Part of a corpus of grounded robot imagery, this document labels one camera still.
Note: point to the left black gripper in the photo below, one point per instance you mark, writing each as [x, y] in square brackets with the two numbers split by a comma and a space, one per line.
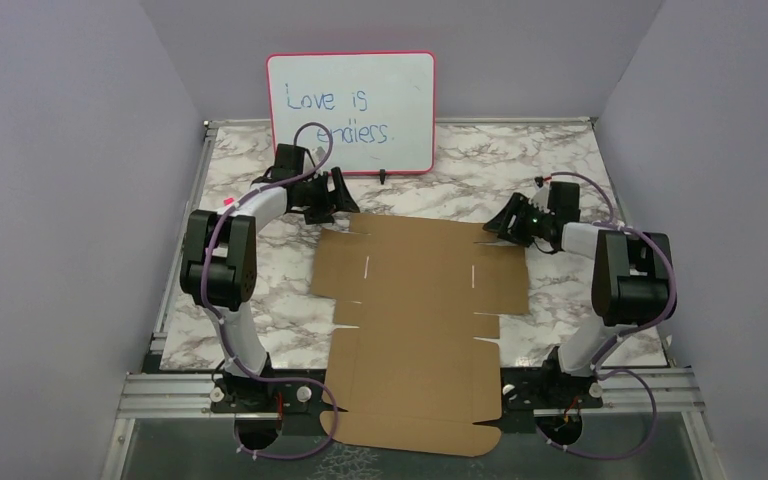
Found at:
[338, 199]

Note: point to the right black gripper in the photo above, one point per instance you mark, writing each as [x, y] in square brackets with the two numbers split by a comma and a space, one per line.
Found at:
[517, 205]

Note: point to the brown cardboard box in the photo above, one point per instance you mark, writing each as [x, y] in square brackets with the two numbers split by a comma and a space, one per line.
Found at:
[414, 361]

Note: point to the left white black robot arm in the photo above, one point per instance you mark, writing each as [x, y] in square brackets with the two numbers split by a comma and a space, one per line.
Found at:
[219, 261]

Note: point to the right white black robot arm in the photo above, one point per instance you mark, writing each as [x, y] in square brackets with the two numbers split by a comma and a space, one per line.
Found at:
[633, 285]

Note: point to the pink framed whiteboard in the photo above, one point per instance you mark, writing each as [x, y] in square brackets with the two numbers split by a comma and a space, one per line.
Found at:
[375, 112]

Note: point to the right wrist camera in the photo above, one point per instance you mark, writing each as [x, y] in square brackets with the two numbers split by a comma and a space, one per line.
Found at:
[540, 200]

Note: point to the aluminium front rail frame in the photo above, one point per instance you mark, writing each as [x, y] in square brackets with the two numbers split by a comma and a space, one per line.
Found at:
[165, 429]

